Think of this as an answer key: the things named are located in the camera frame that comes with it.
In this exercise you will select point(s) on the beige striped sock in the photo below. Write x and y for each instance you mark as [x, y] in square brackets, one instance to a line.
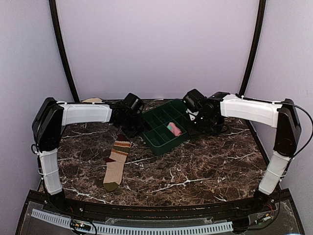
[115, 163]

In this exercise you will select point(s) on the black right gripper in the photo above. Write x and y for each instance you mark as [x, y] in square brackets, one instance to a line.
[192, 131]

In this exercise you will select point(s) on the right black frame post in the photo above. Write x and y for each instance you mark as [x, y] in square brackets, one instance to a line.
[254, 46]

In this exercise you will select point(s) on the black frame post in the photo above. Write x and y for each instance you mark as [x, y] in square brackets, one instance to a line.
[254, 46]
[62, 50]

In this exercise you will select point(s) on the white slotted cable duct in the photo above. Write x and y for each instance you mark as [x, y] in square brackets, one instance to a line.
[104, 229]

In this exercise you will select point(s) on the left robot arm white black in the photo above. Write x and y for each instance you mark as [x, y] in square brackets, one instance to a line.
[53, 116]

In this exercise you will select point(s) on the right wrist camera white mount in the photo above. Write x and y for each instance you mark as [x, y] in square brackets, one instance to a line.
[191, 114]

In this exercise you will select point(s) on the pink patterned sock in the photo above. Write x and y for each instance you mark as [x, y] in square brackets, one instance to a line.
[174, 129]

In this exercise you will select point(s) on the left black frame post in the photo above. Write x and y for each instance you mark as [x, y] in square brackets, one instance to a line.
[62, 50]

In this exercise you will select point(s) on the black front rail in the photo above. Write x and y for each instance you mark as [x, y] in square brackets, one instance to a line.
[99, 211]

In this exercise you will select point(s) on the small circuit board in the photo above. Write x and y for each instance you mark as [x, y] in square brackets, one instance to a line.
[80, 225]

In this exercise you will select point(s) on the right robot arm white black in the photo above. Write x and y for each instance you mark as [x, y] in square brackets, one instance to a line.
[282, 119]

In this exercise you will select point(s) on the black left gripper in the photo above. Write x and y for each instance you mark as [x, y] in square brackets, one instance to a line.
[132, 134]

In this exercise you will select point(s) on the green compartment tray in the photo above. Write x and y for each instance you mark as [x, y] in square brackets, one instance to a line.
[156, 133]

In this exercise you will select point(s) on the round beige floral coaster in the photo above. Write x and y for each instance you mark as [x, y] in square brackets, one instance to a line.
[93, 100]

